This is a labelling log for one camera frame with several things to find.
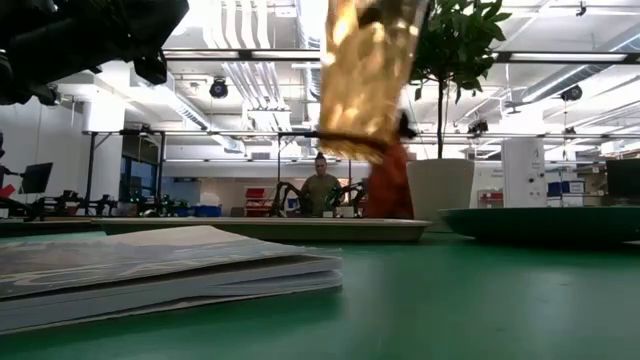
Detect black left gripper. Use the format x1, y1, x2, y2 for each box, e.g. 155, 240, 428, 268
89, 0, 191, 86

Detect amber translucent plastic cup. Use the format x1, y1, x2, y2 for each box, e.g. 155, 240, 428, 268
318, 0, 432, 164

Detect teal green round plate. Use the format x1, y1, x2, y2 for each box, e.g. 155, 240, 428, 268
438, 205, 640, 247

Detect beige rectangular tray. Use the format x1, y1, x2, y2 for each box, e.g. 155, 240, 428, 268
93, 215, 434, 244

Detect black computer monitor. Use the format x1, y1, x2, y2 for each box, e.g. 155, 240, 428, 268
605, 158, 640, 199
18, 161, 54, 196

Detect red storage bins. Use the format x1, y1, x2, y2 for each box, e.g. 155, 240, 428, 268
243, 186, 267, 218

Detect person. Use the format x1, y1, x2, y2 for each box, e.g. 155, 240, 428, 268
365, 112, 418, 220
298, 151, 344, 219

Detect Acadia landscape cover book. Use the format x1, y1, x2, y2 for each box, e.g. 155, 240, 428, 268
0, 224, 345, 335

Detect green leafy potted plant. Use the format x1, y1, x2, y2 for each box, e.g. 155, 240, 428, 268
408, 0, 513, 160

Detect white plant pot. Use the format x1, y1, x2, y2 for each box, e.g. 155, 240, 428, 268
405, 158, 477, 222

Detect white cylindrical appliance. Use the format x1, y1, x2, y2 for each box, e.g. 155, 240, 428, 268
500, 136, 549, 209

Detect green table mat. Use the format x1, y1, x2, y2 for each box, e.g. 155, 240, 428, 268
0, 228, 640, 360

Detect blue storage boxes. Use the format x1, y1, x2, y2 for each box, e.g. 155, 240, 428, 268
546, 180, 587, 197

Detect black ceiling camera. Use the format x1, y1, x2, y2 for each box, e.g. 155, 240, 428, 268
559, 84, 584, 103
208, 76, 230, 100

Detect black background workstation frame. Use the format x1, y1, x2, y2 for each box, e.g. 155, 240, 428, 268
81, 128, 167, 217

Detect black overhead rail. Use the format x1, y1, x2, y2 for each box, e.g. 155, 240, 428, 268
162, 47, 640, 66

